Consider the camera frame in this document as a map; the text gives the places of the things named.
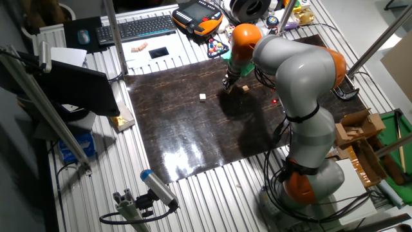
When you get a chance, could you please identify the silver camera with blue end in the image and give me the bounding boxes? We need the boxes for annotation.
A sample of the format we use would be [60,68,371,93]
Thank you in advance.
[140,168,180,209]

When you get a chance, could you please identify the black filament spool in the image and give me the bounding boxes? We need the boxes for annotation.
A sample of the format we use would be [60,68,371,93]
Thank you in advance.
[229,0,273,24]

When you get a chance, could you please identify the gold wrapped item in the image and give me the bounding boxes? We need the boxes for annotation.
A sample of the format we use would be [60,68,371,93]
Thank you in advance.
[293,8,315,26]

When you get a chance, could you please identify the black and orange teach pendant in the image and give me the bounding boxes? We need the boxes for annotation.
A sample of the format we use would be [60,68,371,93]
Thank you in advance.
[171,0,224,37]

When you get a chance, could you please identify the white paper sheet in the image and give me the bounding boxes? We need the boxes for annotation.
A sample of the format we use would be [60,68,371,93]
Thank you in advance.
[50,46,88,68]
[121,30,194,70]

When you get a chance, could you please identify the grey computer mouse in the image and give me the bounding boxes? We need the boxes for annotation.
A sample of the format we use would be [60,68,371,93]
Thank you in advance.
[77,29,91,46]

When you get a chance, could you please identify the black camera bracket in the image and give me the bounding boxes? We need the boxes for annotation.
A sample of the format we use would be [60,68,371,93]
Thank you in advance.
[135,189,158,218]

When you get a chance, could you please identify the round white rimmed basket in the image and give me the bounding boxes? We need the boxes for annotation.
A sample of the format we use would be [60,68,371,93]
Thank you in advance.
[19,1,77,41]

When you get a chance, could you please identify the black velcro strap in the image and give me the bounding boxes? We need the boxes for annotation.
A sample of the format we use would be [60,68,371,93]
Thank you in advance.
[285,102,322,125]
[277,157,320,183]

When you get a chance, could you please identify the black wrist cable bundle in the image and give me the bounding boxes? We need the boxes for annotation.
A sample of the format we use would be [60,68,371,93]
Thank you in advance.
[253,66,281,91]

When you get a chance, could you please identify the grey depth camera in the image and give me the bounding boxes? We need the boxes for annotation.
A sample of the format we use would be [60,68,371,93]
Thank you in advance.
[38,41,53,74]

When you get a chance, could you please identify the black curved clamp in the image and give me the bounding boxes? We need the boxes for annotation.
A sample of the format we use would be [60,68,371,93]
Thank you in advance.
[330,74,361,101]

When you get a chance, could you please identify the small box with yellow contents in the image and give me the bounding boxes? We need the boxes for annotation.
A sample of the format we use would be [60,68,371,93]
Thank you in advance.
[109,101,136,133]

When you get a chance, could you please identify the blue tissue pack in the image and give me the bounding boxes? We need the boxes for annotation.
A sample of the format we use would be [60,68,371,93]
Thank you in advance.
[58,132,97,164]

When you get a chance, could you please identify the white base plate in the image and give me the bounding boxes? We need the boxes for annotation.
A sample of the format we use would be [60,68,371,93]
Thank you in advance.
[330,157,378,226]

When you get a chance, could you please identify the black smartphone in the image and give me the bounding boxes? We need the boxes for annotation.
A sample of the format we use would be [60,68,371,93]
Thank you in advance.
[148,46,170,60]

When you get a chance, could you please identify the short aluminium profile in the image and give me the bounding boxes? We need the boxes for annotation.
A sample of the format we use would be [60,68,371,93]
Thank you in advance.
[112,188,152,232]

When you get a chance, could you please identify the open cardboard box with blocks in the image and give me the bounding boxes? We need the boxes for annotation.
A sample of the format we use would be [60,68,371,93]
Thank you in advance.
[334,108,387,148]

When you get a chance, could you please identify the long aluminium profile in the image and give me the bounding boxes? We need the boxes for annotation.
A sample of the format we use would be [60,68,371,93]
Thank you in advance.
[0,44,93,177]

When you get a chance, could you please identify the green felt mat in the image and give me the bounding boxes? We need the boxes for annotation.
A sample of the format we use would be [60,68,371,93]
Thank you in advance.
[377,108,412,206]

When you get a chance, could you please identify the black camera cable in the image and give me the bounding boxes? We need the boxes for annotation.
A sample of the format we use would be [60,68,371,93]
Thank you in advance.
[98,206,178,226]

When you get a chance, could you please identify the aluminium post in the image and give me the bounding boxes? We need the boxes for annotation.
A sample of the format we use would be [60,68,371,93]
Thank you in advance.
[346,3,412,77]
[277,0,299,33]
[102,0,129,76]
[374,131,412,159]

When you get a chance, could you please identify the black mouse pad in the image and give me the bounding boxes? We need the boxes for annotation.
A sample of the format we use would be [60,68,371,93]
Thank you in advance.
[62,15,106,55]

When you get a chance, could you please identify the round blue yellow badge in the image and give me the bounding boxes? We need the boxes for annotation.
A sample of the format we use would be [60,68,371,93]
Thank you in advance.
[265,15,280,28]

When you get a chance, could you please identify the black monitor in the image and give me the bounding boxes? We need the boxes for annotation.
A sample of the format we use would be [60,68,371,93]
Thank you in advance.
[0,50,121,118]

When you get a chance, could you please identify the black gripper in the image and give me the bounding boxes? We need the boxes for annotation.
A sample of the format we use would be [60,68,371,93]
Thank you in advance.
[222,69,241,94]

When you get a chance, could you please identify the black tray of coloured balls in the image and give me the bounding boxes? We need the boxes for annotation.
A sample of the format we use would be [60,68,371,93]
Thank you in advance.
[206,37,230,60]

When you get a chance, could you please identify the brown cardboard panel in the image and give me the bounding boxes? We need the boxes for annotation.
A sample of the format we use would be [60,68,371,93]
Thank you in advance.
[380,30,412,104]

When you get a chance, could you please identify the black keyboard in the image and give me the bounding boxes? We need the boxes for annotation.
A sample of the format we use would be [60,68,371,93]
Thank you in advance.
[95,14,178,46]

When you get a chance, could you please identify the light blue roll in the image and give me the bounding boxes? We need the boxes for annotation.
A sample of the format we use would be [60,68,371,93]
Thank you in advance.
[377,179,404,209]

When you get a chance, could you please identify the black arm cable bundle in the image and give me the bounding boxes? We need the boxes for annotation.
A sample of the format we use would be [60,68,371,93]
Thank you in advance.
[262,146,376,225]

